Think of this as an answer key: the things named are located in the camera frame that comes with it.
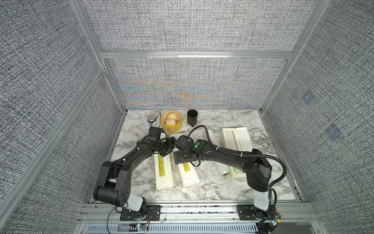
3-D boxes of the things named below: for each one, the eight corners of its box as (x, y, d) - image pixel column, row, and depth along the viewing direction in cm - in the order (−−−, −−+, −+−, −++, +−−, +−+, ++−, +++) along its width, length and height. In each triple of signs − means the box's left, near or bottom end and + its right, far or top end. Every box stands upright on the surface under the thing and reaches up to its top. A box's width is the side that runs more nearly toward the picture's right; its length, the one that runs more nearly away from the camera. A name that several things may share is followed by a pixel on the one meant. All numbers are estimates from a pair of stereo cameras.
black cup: (187, 127, 110) (187, 120, 103) (187, 117, 117) (187, 109, 110) (197, 127, 110) (198, 120, 103) (197, 117, 117) (197, 109, 110)
